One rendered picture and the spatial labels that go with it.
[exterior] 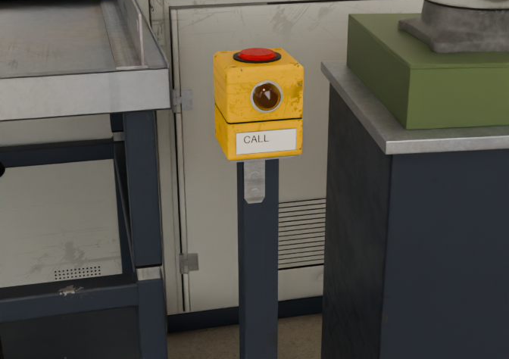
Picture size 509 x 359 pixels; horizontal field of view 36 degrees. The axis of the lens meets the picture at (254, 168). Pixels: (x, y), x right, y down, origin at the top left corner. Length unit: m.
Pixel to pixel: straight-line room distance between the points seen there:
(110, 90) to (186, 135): 0.75
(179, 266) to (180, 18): 0.60
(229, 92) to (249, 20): 0.92
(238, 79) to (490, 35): 0.48
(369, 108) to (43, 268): 0.97
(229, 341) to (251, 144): 1.18
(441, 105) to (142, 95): 0.40
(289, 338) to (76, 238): 0.57
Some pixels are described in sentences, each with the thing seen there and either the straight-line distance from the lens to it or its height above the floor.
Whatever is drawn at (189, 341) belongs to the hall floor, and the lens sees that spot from 1.94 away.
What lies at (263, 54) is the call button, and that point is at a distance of 0.80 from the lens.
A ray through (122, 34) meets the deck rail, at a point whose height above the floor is 0.85.
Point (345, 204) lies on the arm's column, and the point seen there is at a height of 0.55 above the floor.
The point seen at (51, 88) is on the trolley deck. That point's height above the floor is 0.83.
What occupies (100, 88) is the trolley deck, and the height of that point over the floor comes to 0.82.
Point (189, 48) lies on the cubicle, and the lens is 1.68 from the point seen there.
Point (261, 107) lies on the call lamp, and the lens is 0.77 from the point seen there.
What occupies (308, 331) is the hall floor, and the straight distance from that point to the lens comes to 1.97.
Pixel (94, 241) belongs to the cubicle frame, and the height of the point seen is 0.27.
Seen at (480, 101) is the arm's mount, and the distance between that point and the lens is 1.09.
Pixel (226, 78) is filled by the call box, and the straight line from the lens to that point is 0.77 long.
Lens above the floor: 1.09
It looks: 22 degrees down
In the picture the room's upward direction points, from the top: straight up
